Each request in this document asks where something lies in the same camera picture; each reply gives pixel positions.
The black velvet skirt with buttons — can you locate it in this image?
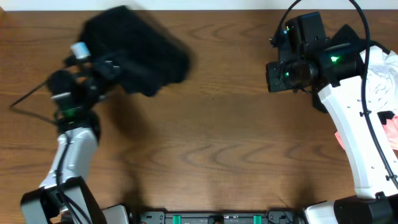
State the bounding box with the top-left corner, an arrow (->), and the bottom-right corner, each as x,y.
79,6 -> 192,96

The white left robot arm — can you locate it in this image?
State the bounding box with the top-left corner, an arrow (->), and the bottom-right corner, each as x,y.
21,54 -> 131,223

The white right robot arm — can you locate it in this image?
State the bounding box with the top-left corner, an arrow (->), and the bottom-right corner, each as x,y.
266,17 -> 397,223

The dark green garment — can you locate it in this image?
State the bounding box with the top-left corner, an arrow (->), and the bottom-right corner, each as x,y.
310,24 -> 391,113

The white garment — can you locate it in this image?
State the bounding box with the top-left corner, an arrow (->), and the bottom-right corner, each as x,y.
366,45 -> 397,114

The pink garment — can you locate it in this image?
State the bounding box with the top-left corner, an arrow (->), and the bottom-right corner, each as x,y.
334,114 -> 398,150

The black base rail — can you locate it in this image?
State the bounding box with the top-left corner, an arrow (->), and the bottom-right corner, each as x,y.
135,209 -> 306,224

